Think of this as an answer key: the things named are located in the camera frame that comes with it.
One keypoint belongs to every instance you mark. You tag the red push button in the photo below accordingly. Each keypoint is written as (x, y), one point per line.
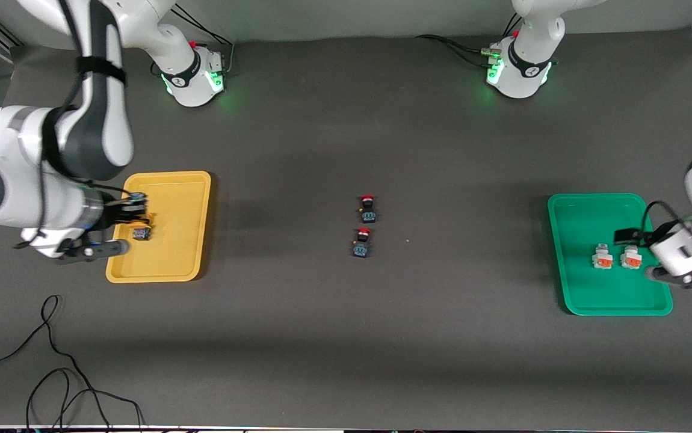
(361, 245)
(368, 211)

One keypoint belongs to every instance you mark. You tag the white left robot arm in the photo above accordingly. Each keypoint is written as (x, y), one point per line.
(523, 72)

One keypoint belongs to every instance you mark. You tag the white orange push button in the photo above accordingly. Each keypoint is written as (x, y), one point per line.
(630, 258)
(602, 258)

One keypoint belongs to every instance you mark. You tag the dark grey table mat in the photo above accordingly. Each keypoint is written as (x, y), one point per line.
(346, 337)

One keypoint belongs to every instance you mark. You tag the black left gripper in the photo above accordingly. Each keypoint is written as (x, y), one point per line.
(653, 234)

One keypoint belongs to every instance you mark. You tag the yellow plastic tray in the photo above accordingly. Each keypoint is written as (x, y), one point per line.
(177, 240)

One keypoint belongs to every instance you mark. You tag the green plastic tray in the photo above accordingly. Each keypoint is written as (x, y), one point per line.
(586, 288)

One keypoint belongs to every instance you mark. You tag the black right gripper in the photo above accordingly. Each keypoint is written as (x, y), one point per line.
(114, 213)

